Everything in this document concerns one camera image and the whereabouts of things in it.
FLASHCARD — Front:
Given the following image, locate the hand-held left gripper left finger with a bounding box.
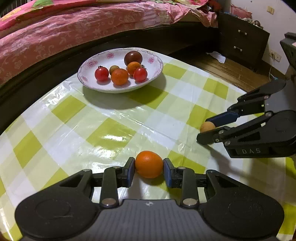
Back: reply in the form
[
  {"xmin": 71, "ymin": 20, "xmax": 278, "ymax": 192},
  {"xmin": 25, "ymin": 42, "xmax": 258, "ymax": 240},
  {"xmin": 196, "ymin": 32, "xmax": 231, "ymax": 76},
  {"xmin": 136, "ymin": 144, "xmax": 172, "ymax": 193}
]
[{"xmin": 46, "ymin": 157, "xmax": 136, "ymax": 208}]

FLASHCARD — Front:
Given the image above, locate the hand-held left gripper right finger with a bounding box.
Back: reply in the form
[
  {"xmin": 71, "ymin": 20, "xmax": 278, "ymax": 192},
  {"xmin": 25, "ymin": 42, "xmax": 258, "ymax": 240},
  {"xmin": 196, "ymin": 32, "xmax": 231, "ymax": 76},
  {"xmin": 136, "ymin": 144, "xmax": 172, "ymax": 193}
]
[{"xmin": 163, "ymin": 158, "xmax": 242, "ymax": 208}]

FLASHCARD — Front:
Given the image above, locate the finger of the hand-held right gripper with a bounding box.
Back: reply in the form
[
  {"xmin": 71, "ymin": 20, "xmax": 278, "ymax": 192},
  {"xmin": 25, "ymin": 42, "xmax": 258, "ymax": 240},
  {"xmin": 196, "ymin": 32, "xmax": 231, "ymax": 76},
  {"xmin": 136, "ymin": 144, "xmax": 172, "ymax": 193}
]
[
  {"xmin": 196, "ymin": 111, "xmax": 274, "ymax": 145},
  {"xmin": 208, "ymin": 79, "xmax": 287, "ymax": 128}
]

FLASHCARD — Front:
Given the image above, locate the orange mandarin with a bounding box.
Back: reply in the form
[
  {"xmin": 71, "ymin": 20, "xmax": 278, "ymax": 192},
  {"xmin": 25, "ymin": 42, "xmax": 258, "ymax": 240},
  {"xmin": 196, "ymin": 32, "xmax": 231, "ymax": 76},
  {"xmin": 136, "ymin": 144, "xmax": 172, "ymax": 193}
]
[
  {"xmin": 135, "ymin": 151, "xmax": 164, "ymax": 179},
  {"xmin": 111, "ymin": 68, "xmax": 129, "ymax": 86},
  {"xmin": 127, "ymin": 61, "xmax": 142, "ymax": 76}
]

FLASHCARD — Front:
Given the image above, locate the red cherry tomato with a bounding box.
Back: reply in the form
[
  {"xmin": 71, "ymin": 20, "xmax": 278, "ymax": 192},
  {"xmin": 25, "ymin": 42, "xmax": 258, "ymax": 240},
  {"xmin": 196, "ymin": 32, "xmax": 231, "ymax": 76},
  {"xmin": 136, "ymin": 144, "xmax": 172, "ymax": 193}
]
[
  {"xmin": 133, "ymin": 67, "xmax": 148, "ymax": 83},
  {"xmin": 95, "ymin": 66, "xmax": 109, "ymax": 82}
]

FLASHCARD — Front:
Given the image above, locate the white floral-rim plate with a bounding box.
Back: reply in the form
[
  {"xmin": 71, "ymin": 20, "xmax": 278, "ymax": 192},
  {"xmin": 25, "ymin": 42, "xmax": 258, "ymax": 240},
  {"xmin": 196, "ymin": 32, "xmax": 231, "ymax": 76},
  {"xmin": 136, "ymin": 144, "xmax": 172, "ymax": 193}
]
[{"xmin": 77, "ymin": 48, "xmax": 164, "ymax": 94}]

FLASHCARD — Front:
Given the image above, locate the dark purple tomato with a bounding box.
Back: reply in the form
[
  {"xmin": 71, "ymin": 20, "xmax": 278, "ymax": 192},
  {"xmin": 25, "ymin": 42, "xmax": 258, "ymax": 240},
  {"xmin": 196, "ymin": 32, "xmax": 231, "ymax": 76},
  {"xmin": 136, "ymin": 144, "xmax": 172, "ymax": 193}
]
[{"xmin": 124, "ymin": 51, "xmax": 142, "ymax": 66}]

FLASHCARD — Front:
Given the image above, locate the white paper scrap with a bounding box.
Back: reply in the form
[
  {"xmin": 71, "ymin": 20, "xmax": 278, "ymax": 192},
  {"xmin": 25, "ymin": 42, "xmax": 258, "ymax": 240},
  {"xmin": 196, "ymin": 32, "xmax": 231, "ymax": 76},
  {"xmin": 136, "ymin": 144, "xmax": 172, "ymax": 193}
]
[{"xmin": 206, "ymin": 51, "xmax": 226, "ymax": 64}]

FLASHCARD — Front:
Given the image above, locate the dark wooden nightstand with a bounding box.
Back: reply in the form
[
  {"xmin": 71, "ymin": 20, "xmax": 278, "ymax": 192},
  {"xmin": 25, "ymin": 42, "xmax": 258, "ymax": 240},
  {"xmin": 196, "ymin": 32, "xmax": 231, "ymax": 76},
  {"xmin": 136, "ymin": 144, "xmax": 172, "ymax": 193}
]
[{"xmin": 218, "ymin": 11, "xmax": 270, "ymax": 73}]

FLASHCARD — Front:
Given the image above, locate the pink cloth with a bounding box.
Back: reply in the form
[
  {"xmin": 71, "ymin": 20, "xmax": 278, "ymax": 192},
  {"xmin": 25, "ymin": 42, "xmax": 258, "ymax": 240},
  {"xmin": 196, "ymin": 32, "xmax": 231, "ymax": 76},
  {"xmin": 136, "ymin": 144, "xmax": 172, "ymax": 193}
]
[{"xmin": 231, "ymin": 5, "xmax": 253, "ymax": 19}]

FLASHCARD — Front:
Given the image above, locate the white power cable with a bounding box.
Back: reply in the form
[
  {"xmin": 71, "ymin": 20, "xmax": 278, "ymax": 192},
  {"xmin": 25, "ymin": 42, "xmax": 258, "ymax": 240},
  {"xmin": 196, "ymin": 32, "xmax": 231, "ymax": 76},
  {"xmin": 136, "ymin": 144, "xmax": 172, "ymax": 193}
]
[{"xmin": 268, "ymin": 54, "xmax": 279, "ymax": 80}]

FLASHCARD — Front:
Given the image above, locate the wall power outlet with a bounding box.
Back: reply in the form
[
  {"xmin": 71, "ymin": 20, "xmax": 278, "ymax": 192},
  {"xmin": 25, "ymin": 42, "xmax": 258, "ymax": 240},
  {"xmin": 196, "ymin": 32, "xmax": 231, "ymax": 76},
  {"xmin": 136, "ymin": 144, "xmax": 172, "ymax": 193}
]
[{"xmin": 269, "ymin": 51, "xmax": 282, "ymax": 62}]

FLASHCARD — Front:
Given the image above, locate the dark wooden bed frame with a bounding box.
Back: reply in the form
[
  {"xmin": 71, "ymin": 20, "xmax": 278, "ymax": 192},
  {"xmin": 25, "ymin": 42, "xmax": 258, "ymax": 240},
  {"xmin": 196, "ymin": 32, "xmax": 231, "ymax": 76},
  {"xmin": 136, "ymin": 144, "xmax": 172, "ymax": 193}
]
[{"xmin": 0, "ymin": 20, "xmax": 221, "ymax": 133}]

